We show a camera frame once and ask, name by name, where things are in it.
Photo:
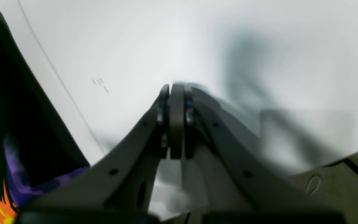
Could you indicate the black T-shirt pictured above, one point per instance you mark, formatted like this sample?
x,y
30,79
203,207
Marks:
x,y
37,152

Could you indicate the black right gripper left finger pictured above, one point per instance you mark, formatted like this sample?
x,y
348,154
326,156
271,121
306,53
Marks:
x,y
116,190

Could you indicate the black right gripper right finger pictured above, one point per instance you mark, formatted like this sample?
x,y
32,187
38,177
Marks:
x,y
240,189

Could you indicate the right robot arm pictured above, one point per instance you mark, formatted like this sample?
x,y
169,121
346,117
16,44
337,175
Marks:
x,y
335,184

